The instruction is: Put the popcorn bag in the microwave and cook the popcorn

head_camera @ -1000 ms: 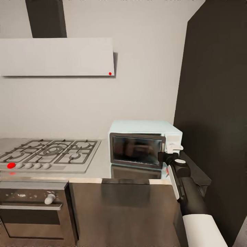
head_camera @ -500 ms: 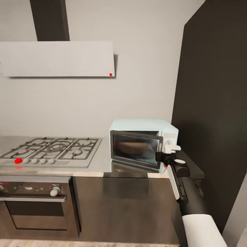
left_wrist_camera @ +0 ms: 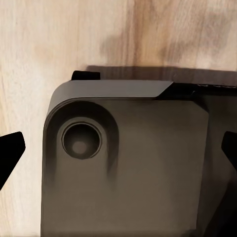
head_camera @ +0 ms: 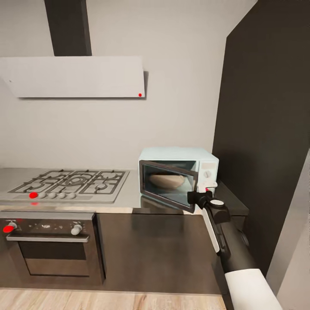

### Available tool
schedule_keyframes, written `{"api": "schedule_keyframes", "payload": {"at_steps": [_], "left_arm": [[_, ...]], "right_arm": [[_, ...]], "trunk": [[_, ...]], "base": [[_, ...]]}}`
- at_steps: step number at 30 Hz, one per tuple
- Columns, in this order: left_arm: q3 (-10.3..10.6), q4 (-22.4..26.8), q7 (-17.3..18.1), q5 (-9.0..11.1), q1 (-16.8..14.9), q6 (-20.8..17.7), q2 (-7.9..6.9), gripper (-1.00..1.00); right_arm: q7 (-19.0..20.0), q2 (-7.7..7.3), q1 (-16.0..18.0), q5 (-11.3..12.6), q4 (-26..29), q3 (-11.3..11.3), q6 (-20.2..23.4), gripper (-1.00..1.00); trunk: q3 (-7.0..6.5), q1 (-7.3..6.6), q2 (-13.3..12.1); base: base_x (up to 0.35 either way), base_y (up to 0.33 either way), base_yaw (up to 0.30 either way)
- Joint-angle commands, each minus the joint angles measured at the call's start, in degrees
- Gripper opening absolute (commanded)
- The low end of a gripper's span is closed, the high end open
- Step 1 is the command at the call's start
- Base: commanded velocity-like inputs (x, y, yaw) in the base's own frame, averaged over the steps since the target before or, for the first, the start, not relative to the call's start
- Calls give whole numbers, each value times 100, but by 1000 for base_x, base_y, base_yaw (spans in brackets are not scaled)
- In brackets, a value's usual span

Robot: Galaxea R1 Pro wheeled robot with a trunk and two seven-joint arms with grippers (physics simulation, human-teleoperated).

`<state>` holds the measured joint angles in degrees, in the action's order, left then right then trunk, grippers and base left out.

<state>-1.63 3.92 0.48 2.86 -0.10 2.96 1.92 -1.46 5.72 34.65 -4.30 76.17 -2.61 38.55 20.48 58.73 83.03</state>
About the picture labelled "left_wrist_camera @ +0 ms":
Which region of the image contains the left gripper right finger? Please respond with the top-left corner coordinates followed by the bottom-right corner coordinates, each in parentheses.
top-left (221, 131), bottom-right (237, 171)

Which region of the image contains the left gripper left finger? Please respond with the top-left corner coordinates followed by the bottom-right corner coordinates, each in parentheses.
top-left (0, 131), bottom-right (26, 191)

